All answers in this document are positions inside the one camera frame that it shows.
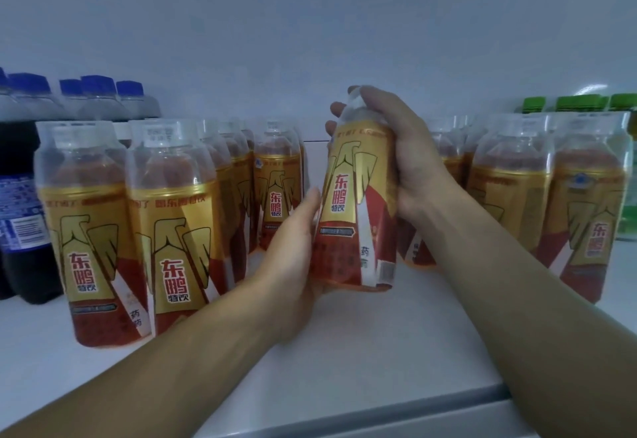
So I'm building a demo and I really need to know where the person's right hand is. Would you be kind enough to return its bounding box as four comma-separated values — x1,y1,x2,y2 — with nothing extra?
325,85,459,230

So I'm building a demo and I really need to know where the person's left hand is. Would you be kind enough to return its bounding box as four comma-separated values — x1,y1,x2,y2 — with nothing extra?
239,187,324,346

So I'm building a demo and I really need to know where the gold red drink bottle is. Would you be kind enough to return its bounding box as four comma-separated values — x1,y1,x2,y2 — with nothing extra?
309,93,400,293

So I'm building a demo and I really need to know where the row of amber drink bottles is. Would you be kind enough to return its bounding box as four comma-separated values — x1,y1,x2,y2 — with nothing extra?
34,112,634,348

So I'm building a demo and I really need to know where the white metal shelf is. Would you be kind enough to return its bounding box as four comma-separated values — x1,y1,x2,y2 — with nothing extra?
0,0,637,438

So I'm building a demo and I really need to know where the row of green-capped bottles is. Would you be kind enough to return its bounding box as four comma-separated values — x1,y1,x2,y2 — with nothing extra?
522,91,637,242

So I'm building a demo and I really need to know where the group of blue-capped cola bottles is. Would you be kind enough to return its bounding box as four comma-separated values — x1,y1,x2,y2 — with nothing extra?
0,67,163,305

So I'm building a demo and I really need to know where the person's left forearm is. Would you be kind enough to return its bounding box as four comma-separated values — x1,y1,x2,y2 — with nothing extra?
0,293,275,438

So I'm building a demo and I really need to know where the person's right forearm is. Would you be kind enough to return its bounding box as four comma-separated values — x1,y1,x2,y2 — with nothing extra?
413,199,637,438

